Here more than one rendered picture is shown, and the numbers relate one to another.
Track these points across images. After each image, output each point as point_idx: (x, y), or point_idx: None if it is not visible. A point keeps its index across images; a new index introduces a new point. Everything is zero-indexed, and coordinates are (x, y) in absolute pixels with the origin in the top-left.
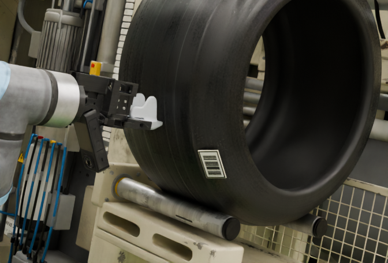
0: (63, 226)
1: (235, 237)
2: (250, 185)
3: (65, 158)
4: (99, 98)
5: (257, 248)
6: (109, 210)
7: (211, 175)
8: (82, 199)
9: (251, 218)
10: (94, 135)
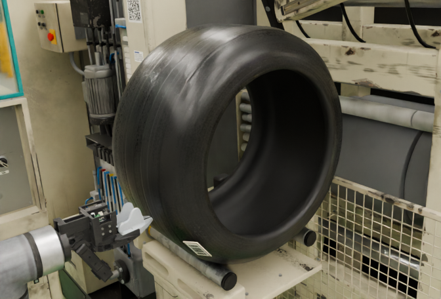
0: None
1: (234, 286)
2: (235, 248)
3: None
4: (85, 233)
5: None
6: (147, 252)
7: (199, 254)
8: None
9: (247, 261)
10: (90, 261)
